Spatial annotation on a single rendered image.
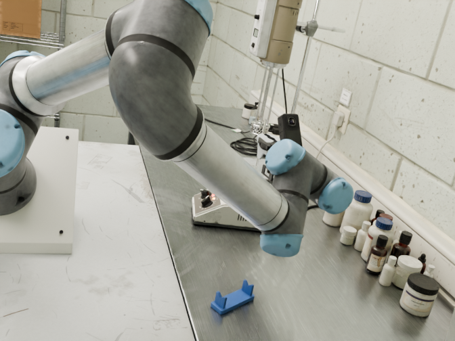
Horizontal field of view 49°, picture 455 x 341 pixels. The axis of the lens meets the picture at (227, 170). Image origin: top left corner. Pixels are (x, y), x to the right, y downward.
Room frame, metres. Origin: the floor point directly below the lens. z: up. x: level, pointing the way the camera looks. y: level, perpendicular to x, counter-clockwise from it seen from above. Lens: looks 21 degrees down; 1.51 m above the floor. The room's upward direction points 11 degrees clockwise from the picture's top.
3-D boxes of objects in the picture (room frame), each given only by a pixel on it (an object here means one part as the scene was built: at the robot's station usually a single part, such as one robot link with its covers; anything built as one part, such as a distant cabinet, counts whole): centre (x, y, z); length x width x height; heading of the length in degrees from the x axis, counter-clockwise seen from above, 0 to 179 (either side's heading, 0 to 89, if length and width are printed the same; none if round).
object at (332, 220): (1.36, -0.34, 0.95); 0.06 x 0.06 x 0.11
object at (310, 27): (1.75, -0.17, 1.41); 0.25 x 0.11 x 0.05; 109
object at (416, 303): (0.98, -0.47, 0.94); 0.07 x 0.07 x 0.07
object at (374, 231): (1.17, -0.42, 0.96); 0.06 x 0.06 x 0.11
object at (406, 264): (1.07, -0.47, 0.93); 0.06 x 0.06 x 0.07
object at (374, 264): (1.11, -0.41, 0.95); 0.04 x 0.04 x 0.10
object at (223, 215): (1.26, -0.04, 0.94); 0.22 x 0.13 x 0.08; 99
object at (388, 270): (1.06, -0.42, 0.94); 0.03 x 0.03 x 0.07
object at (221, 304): (0.87, -0.06, 0.92); 0.10 x 0.03 x 0.04; 139
